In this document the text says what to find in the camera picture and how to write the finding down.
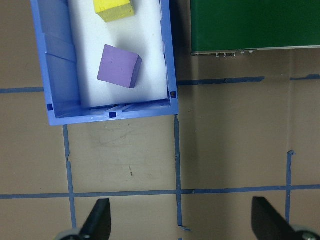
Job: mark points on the white foam pad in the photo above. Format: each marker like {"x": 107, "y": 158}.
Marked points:
{"x": 145, "y": 50}

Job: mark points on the yellow foam block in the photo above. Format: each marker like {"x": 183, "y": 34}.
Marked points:
{"x": 112, "y": 10}

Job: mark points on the purple foam block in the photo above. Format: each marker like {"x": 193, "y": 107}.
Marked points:
{"x": 116, "y": 66}

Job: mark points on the green conveyor belt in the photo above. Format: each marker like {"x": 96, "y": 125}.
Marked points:
{"x": 250, "y": 25}

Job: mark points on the blue plastic storage bin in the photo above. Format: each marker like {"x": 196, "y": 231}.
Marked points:
{"x": 56, "y": 65}

